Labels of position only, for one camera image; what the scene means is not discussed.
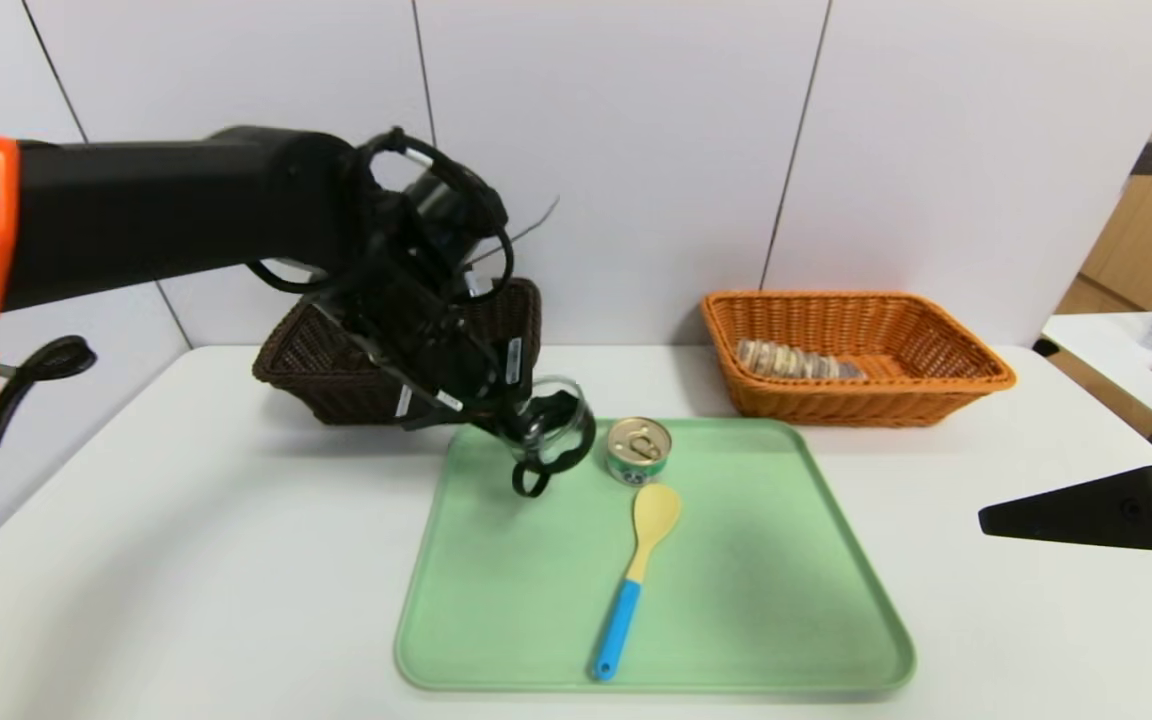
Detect glass cup with black sleeve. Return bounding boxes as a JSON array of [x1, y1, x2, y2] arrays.
[[509, 376, 598, 499]]

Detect dark brown wicker basket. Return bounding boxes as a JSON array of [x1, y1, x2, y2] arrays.
[[253, 278, 544, 426]]

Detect orange wicker basket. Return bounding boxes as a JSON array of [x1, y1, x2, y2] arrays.
[[701, 290, 1017, 429]]

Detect tin can with green label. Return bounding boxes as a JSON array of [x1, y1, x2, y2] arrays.
[[606, 417, 674, 488]]

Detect light green plastic tray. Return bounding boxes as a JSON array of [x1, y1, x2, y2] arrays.
[[395, 418, 917, 694]]

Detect white side table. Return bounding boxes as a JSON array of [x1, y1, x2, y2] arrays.
[[1041, 312, 1152, 471]]

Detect yellow spoon with blue handle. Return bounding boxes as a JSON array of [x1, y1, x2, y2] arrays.
[[591, 484, 683, 683]]

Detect braided black left arm hose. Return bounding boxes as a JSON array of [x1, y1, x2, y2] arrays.
[[0, 335, 97, 566]]

